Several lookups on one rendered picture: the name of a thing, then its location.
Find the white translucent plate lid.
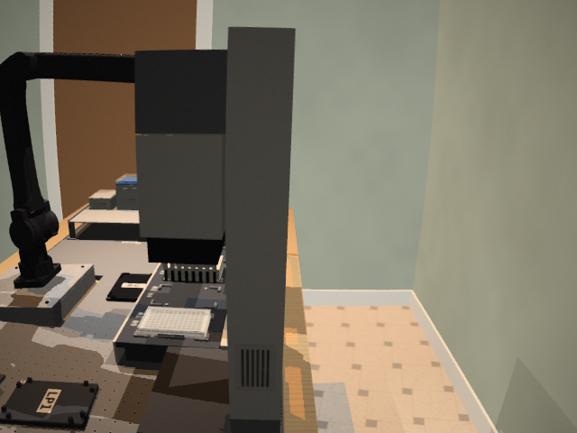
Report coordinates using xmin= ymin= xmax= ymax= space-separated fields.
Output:
xmin=137 ymin=306 xmax=211 ymax=336

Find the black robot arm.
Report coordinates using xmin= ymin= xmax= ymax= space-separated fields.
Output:
xmin=0 ymin=51 xmax=135 ymax=288

